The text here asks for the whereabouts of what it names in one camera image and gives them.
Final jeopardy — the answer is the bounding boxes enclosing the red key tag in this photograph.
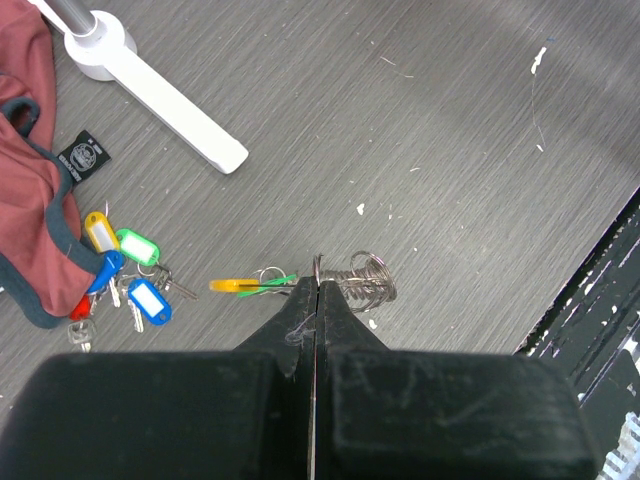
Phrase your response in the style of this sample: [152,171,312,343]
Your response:
[68,295,91,322]

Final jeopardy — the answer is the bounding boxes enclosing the grey slotted cable duct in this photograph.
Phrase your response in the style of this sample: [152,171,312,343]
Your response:
[596,412,639,480]

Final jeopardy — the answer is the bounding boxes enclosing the yellow key tag on table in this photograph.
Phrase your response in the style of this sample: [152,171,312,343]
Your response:
[84,211,120,253]

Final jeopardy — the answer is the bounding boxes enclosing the rust red t-shirt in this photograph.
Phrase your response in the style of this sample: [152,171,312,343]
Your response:
[1,1,104,329]

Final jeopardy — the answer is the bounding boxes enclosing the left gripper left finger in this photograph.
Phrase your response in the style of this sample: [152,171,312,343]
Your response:
[1,278,318,479]

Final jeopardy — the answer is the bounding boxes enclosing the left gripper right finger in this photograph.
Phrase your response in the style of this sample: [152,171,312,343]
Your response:
[314,282,598,479]

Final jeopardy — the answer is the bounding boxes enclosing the white metal clothes rack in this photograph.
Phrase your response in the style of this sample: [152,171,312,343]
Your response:
[33,1,249,174]

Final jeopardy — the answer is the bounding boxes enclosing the black mounting base plate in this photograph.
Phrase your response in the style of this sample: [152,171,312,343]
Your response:
[517,194,639,452]

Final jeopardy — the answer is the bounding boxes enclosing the blue key tag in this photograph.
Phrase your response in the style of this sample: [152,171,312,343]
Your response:
[87,250,124,294]
[127,278,172,326]

